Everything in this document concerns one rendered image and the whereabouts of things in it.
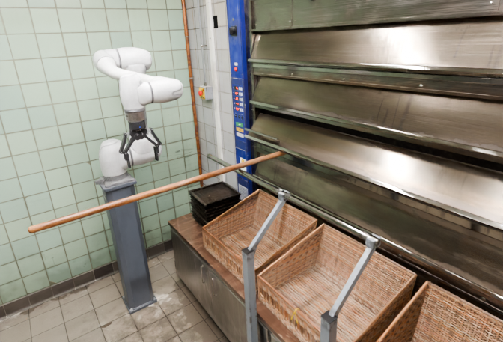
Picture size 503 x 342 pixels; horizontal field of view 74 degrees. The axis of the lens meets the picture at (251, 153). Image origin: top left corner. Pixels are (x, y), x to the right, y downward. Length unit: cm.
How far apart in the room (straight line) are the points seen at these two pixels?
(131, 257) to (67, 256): 68
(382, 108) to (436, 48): 32
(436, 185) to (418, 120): 27
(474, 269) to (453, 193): 31
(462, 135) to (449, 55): 29
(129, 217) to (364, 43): 178
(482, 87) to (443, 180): 36
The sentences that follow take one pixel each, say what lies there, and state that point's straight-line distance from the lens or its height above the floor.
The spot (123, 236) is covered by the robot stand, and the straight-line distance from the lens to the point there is 246.
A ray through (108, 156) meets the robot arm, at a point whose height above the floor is 120.
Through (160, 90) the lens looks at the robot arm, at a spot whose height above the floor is 165.
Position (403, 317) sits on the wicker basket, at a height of 77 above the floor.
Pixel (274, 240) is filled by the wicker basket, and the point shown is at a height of 59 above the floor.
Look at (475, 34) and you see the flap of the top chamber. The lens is 140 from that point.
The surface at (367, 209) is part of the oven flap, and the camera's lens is 176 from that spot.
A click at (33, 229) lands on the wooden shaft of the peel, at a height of 119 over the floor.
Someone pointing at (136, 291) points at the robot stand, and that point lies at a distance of 273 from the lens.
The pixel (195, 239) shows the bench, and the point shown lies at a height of 58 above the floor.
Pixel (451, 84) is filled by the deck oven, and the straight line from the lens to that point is 142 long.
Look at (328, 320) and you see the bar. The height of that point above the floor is 95.
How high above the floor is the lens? 186
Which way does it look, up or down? 19 degrees down
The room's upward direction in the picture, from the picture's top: 3 degrees counter-clockwise
